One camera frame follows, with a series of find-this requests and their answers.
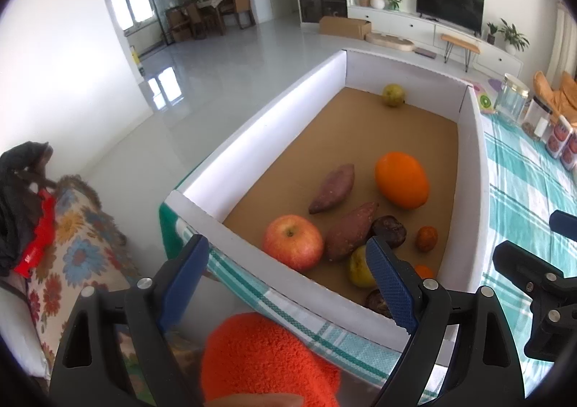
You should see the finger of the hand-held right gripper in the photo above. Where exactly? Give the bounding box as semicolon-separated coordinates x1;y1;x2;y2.
549;210;577;234
492;240;577;361

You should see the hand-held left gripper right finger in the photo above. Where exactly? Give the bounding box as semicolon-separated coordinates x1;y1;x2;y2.
366;236;526;407

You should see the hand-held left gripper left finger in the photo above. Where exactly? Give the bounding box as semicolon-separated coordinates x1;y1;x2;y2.
49;233;210;407

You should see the dark purple mangosteen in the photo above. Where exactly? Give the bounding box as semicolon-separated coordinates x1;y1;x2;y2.
370;215;409;250
364;289;394;320

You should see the golden pear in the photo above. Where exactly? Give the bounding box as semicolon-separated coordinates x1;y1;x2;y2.
382;83;406;108
349;245;379;289

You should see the large oval orange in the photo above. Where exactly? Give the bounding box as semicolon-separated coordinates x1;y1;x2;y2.
375;152;430;210

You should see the white cardboard box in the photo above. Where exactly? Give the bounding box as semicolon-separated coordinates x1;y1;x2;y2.
168;49;493;367

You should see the purple sweet potato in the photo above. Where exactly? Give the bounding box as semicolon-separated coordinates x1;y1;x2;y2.
308;163;356;215
325;202;379;262

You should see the red apple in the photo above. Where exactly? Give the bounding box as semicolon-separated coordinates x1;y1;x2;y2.
263;214;325;272

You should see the clear plastic jar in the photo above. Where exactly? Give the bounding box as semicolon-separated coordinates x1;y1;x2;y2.
522;96;553;139

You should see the orange fleece cloth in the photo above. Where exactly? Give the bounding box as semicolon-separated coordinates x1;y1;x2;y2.
201;312;342;407

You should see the orange lounge chair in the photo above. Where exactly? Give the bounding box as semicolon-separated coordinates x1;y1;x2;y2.
533;70;577;128

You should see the glass jar with metal lid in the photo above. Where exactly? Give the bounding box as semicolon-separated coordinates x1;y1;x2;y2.
494;73;530;123

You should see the colourful snack packet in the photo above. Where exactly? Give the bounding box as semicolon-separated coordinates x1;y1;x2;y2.
473;81;499;114

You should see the red cloth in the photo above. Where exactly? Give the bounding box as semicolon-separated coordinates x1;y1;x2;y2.
13;191;57;279

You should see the white curtain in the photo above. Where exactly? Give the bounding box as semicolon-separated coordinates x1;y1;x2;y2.
545;0;577;87

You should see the black and red bag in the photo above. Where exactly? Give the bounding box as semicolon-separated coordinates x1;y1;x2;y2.
0;142;57;277

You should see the large green potted plant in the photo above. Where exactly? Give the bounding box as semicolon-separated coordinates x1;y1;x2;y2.
499;18;530;57

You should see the wooden bench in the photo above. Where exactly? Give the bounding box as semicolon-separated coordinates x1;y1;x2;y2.
439;34;482;73

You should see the black television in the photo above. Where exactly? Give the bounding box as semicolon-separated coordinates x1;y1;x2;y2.
415;0;486;33

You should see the beige oval board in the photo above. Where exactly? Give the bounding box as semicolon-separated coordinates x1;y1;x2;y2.
366;32;416;53

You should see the white television cabinet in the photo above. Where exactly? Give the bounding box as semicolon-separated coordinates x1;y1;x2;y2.
347;5;526;78

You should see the brown cardboard carton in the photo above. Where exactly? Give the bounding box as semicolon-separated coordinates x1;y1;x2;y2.
319;16;373;40

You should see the wooden dining table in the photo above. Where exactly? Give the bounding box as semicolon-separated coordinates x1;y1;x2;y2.
164;0;235;35

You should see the wooden dining chair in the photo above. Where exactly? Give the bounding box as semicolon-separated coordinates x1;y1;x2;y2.
219;0;256;30

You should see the sliding glass door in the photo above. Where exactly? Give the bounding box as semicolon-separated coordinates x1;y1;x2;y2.
108;0;192;47

